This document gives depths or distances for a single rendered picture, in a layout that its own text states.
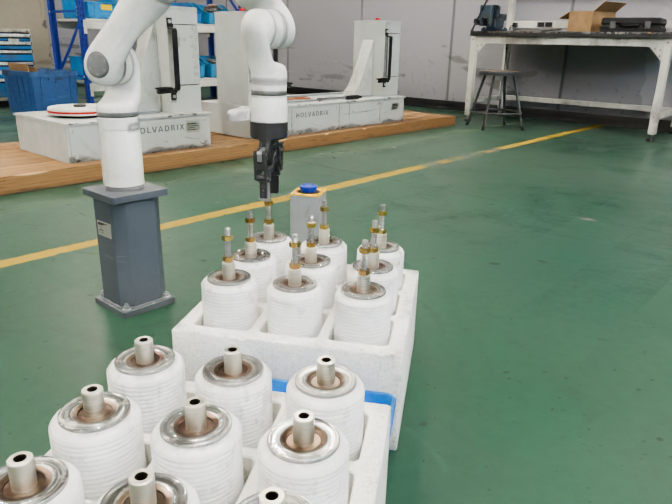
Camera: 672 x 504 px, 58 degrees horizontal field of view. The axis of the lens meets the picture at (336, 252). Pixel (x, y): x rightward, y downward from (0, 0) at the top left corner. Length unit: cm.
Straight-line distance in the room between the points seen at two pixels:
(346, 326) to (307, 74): 701
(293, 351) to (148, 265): 65
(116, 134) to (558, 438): 111
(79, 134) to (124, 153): 162
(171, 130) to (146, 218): 186
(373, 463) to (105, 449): 30
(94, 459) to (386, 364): 47
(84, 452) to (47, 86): 496
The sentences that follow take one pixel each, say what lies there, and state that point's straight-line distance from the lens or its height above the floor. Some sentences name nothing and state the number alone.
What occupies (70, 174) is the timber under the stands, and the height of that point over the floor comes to 5.
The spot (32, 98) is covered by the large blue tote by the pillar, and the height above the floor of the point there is 16.
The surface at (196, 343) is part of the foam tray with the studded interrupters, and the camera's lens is 105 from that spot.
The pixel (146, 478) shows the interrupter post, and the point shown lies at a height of 28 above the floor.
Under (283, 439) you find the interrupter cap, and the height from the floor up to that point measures 25.
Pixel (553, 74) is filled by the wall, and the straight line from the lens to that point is 613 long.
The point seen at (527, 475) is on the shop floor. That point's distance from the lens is 107.
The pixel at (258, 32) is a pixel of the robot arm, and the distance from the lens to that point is 117.
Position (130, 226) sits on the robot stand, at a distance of 150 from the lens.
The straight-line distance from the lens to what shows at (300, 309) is 100.
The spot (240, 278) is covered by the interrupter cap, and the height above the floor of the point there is 25.
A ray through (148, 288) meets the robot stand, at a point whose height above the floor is 6.
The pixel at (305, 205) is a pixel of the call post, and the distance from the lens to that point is 138.
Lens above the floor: 64
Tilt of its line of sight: 19 degrees down
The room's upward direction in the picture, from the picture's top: 1 degrees clockwise
